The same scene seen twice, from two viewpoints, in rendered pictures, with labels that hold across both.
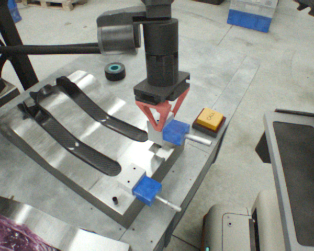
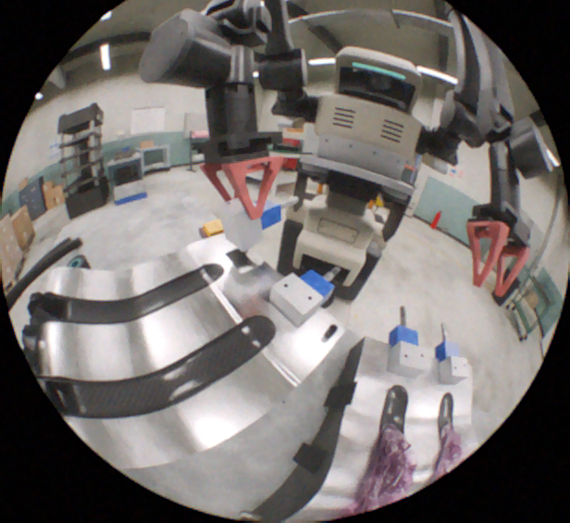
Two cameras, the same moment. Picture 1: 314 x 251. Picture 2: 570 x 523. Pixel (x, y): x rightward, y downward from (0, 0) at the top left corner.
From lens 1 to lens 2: 0.38 m
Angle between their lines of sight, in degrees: 62
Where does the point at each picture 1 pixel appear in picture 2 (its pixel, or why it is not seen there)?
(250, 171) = not seen: hidden behind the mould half
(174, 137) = (275, 213)
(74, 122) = (105, 356)
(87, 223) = (307, 408)
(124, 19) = (214, 28)
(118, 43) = (216, 44)
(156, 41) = (248, 65)
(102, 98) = (99, 285)
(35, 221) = (353, 470)
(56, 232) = (359, 438)
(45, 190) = (223, 468)
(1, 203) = not seen: outside the picture
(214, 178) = not seen: hidden behind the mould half
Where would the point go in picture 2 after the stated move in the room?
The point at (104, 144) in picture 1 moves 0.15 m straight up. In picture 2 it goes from (188, 330) to (131, 192)
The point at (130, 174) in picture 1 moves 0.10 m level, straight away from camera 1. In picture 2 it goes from (297, 292) to (208, 282)
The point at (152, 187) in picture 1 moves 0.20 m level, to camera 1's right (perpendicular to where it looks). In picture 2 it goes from (315, 279) to (320, 219)
